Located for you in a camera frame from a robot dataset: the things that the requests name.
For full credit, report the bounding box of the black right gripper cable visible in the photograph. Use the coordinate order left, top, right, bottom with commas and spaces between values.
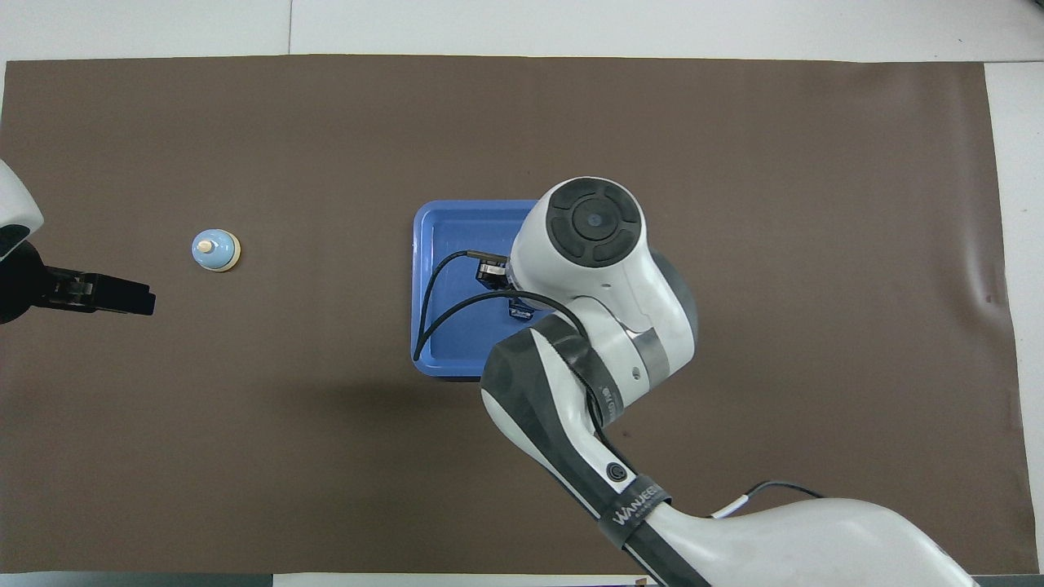
412, 249, 613, 433

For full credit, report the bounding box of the light blue desk bell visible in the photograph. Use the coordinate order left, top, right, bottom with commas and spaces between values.
191, 227, 242, 273

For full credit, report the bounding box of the brown table mat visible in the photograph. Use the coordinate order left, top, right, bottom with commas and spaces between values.
0, 54, 1030, 576

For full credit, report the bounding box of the black cable white sleeve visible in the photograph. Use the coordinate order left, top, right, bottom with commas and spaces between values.
711, 479, 826, 520

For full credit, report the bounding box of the blue plastic tray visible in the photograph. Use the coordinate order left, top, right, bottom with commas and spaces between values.
410, 200, 543, 378

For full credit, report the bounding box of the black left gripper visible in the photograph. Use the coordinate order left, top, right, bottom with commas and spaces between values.
0, 242, 156, 325

